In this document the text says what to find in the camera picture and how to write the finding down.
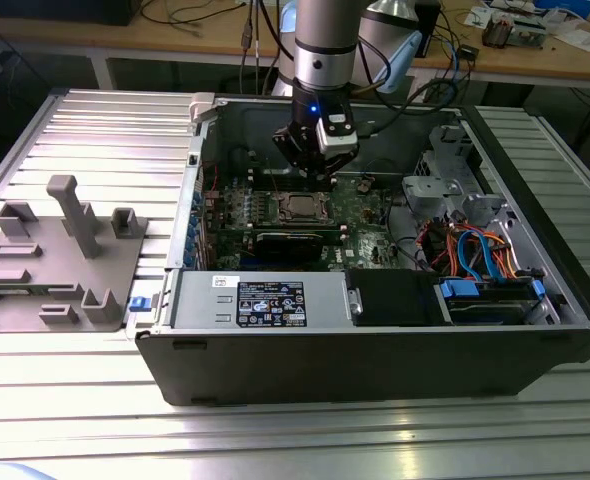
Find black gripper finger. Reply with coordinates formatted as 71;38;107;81
273;127;322;191
322;153;351;193

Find CPU with silver top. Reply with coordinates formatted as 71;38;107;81
288;195;318;215

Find CPU socket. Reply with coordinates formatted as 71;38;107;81
273;189;337;225

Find green motherboard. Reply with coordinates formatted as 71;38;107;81
202;172;407;275

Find black graphics card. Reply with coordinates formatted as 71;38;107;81
251;229;325;265

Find metal drive cage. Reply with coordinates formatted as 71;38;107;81
401;123;522;236

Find pale grey case latch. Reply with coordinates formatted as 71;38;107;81
188;92;220;122

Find white tag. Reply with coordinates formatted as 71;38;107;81
407;79;432;104

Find wooden desk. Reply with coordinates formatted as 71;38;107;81
0;0;590;91

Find tall black box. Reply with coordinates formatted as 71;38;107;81
417;0;442;59

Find hard disk in blue carrier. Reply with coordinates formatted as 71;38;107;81
437;278;547;327

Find grey power supply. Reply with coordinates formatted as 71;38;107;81
167;269;352;331

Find black PC case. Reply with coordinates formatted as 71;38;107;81
134;94;590;407

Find copper heat sink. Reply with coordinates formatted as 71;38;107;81
482;14;514;49

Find clear plastic box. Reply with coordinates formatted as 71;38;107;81
512;18;547;50

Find grey parts rack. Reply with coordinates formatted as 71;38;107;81
0;174;150;334

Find wide black box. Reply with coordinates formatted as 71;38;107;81
0;0;136;27

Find blue box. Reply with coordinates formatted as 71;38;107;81
533;0;590;16

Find white papers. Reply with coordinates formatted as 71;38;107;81
554;27;590;52

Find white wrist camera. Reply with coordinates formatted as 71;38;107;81
316;112;361;154

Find black camera cable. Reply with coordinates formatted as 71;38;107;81
357;79;459;137

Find red wire bundle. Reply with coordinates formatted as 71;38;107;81
414;219;459;266

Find blue wire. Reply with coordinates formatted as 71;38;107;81
456;223;499;282

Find orange wire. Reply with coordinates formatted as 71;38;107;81
489;232;524;279

